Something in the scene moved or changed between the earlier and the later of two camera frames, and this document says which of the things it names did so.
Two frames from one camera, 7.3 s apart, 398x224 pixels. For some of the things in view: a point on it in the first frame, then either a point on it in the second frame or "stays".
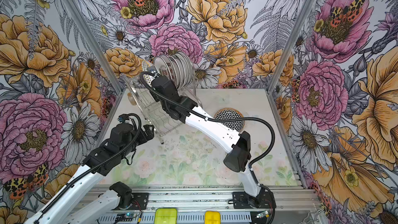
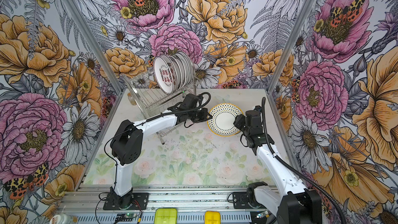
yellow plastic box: (212, 217) stays
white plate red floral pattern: (163, 67) stays
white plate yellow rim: (148, 78) -> (221, 123)
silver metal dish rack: (154, 112) stays
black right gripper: (155, 94) -> (239, 121)
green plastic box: (166, 215) stays
